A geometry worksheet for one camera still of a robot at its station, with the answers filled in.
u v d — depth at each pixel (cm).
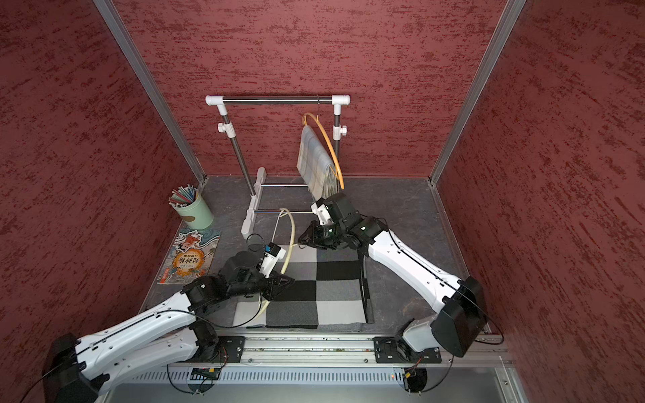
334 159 73
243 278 60
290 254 73
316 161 86
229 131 81
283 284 72
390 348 74
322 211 70
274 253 67
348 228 57
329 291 86
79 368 40
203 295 54
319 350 76
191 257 92
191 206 91
